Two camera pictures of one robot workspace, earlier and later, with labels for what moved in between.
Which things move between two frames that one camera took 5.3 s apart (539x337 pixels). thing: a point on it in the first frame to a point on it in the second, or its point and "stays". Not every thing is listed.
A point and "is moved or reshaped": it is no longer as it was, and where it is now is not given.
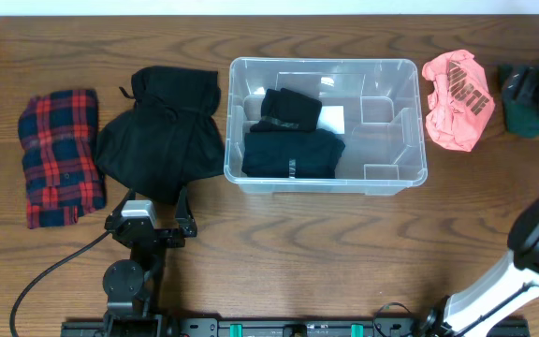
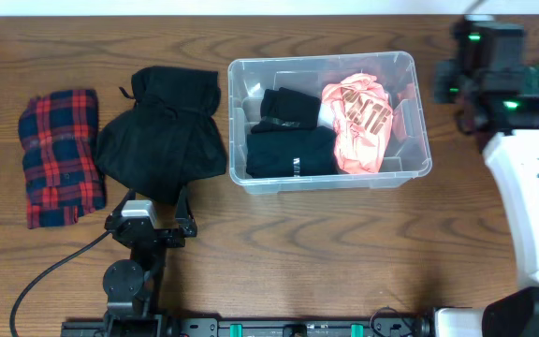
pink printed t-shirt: x=459 y=102 is moved or reshaped
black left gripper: x=185 y=228 stays
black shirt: x=286 y=109 stays
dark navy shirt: x=300 y=153 stays
